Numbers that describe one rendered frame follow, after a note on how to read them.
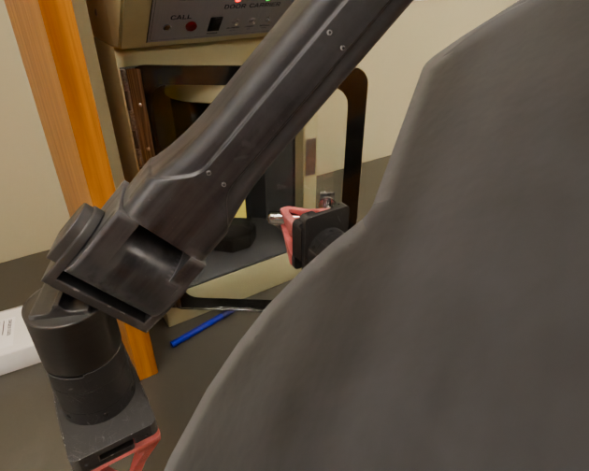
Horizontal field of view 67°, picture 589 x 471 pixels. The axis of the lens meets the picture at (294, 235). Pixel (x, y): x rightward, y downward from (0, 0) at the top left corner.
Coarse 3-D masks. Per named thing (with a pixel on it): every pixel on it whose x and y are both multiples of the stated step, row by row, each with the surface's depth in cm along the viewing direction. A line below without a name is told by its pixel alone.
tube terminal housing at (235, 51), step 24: (96, 0) 55; (96, 24) 59; (96, 48) 63; (144, 48) 57; (168, 48) 59; (192, 48) 60; (216, 48) 62; (240, 48) 64; (120, 72) 57; (120, 96) 60; (120, 120) 64; (120, 144) 69; (168, 312) 78; (192, 312) 81
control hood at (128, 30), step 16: (112, 0) 49; (128, 0) 47; (144, 0) 48; (112, 16) 51; (128, 16) 49; (144, 16) 50; (112, 32) 53; (128, 32) 51; (144, 32) 52; (128, 48) 54
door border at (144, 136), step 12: (132, 72) 56; (132, 84) 57; (132, 96) 58; (144, 96) 57; (132, 108) 58; (144, 108) 58; (144, 120) 59; (132, 132) 60; (144, 132) 60; (144, 144) 61; (144, 156) 62
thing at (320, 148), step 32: (160, 64) 56; (160, 96) 57; (192, 96) 57; (352, 96) 56; (160, 128) 60; (320, 128) 59; (352, 128) 58; (288, 160) 61; (320, 160) 61; (352, 160) 61; (256, 192) 64; (288, 192) 64; (320, 192) 63; (352, 192) 63; (256, 224) 67; (352, 224) 66; (224, 256) 70; (256, 256) 70; (192, 288) 74; (224, 288) 74; (256, 288) 73
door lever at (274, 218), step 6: (324, 198) 64; (330, 198) 64; (324, 204) 64; (330, 204) 64; (270, 216) 60; (276, 216) 60; (294, 216) 60; (270, 222) 61; (276, 222) 61; (282, 222) 61
